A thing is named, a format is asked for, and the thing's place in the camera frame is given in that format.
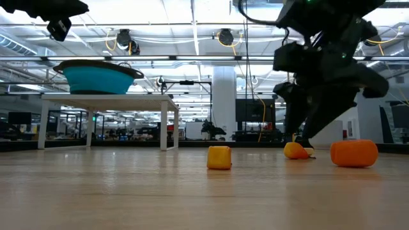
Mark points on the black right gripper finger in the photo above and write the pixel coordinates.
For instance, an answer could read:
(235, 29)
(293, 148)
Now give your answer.
(294, 108)
(326, 111)

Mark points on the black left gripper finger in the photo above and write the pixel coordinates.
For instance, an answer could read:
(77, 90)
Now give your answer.
(73, 8)

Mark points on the small orange toy fruit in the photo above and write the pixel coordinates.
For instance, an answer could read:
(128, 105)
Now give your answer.
(294, 150)

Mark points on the orange toy cylinder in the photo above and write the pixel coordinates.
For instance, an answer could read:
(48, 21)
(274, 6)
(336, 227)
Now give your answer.
(354, 153)

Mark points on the blue bowl with grey rim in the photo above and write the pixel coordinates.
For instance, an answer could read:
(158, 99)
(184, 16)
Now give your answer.
(99, 81)

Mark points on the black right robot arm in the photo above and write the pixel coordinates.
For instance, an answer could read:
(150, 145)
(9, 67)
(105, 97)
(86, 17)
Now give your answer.
(319, 16)

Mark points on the white building column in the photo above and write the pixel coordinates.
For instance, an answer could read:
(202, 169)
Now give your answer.
(223, 102)

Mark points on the black background robot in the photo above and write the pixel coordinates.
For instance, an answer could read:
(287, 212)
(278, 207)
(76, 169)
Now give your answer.
(211, 129)

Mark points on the yellow-orange toy cube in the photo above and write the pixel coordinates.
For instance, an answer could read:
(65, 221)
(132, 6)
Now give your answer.
(219, 158)

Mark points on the white perforated metal shelf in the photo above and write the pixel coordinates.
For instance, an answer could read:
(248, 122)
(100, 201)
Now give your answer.
(112, 101)

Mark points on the black wall screen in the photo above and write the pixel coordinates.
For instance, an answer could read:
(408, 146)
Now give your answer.
(255, 110)

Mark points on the black aluminium table frame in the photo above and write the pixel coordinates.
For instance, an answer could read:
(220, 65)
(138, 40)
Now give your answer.
(255, 143)

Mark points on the black background gantry frame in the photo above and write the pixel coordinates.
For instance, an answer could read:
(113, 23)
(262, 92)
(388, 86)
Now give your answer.
(187, 82)

